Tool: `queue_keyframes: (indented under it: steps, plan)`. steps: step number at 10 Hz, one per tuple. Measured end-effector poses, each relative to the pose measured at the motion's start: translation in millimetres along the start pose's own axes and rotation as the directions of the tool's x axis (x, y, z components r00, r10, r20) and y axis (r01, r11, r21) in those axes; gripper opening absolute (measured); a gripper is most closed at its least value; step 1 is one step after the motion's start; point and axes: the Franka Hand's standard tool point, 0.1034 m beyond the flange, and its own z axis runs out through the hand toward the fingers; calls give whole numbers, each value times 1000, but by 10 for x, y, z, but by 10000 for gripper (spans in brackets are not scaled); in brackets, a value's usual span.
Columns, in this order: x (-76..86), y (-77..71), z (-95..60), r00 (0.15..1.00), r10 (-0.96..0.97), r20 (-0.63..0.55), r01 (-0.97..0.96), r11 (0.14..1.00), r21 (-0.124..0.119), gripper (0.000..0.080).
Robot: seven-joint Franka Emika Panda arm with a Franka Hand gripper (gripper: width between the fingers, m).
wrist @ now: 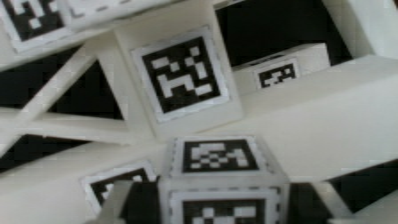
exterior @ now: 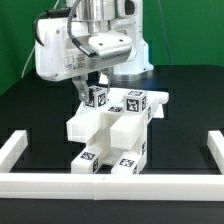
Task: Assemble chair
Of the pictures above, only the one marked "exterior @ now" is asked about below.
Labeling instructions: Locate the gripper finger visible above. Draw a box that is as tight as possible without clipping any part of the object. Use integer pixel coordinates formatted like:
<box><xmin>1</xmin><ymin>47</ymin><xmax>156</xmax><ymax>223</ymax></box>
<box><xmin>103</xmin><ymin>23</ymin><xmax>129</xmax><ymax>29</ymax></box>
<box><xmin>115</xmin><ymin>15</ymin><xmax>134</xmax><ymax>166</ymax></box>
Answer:
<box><xmin>72</xmin><ymin>76</ymin><xmax>89</xmax><ymax>102</ymax></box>
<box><xmin>101</xmin><ymin>67</ymin><xmax>114</xmax><ymax>91</ymax></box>

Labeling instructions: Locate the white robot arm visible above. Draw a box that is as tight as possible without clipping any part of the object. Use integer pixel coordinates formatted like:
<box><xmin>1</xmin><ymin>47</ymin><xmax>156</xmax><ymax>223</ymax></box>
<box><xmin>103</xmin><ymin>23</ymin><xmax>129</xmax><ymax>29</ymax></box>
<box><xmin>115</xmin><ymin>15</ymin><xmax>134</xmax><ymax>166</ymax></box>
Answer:
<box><xmin>34</xmin><ymin>0</ymin><xmax>154</xmax><ymax>101</ymax></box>

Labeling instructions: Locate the white bar part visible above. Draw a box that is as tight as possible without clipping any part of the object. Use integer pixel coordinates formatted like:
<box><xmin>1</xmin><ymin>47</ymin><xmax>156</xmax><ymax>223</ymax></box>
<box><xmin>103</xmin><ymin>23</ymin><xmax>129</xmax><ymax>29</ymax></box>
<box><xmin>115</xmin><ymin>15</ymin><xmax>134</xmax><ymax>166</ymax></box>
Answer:
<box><xmin>0</xmin><ymin>130</ymin><xmax>28</xmax><ymax>173</ymax></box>

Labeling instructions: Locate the white front fence wall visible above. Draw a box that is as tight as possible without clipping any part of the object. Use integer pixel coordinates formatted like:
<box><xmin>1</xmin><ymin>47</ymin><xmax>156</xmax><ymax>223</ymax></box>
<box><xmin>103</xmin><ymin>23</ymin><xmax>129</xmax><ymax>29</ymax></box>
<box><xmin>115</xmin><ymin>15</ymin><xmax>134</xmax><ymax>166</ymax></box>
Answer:
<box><xmin>0</xmin><ymin>173</ymin><xmax>224</xmax><ymax>201</ymax></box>

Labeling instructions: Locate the white fence wall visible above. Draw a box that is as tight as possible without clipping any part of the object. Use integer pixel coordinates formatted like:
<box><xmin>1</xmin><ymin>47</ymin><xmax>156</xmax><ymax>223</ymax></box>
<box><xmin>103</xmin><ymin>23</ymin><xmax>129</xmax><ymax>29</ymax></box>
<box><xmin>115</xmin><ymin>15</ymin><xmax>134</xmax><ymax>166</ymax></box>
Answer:
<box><xmin>207</xmin><ymin>130</ymin><xmax>224</xmax><ymax>175</ymax></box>
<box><xmin>0</xmin><ymin>173</ymin><xmax>224</xmax><ymax>201</ymax></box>

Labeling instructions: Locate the white right fence wall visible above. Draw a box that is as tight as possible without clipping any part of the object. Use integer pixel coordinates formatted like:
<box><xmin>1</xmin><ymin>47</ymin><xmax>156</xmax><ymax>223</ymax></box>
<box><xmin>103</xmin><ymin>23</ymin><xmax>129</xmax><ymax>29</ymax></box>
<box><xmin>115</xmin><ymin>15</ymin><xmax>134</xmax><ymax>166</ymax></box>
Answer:
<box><xmin>207</xmin><ymin>130</ymin><xmax>224</xmax><ymax>175</ymax></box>

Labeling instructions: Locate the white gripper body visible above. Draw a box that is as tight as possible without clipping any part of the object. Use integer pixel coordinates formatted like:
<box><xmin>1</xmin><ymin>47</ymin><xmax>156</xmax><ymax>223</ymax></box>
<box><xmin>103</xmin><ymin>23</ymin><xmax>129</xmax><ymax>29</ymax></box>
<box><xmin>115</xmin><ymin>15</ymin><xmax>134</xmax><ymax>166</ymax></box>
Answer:
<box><xmin>35</xmin><ymin>18</ymin><xmax>129</xmax><ymax>81</ymax></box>

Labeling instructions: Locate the white cable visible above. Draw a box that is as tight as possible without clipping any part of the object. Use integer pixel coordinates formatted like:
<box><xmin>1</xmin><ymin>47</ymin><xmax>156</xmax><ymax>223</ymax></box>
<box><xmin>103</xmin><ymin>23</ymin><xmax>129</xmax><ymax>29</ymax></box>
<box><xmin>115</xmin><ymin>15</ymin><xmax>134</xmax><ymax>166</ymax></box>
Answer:
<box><xmin>21</xmin><ymin>43</ymin><xmax>37</xmax><ymax>78</ymax></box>

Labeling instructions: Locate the white chair back part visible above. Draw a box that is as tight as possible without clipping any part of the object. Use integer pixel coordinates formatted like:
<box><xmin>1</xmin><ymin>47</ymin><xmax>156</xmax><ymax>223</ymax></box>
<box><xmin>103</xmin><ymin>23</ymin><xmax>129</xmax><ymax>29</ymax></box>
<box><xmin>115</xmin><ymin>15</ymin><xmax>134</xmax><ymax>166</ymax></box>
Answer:
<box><xmin>65</xmin><ymin>87</ymin><xmax>170</xmax><ymax>150</ymax></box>

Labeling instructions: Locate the white chair seat part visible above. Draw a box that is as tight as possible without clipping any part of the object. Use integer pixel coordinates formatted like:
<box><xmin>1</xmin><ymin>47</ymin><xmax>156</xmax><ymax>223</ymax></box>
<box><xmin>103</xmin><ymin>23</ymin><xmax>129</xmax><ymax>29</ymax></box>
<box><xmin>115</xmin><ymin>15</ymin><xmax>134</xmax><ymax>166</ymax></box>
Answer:
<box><xmin>84</xmin><ymin>133</ymin><xmax>148</xmax><ymax>168</ymax></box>

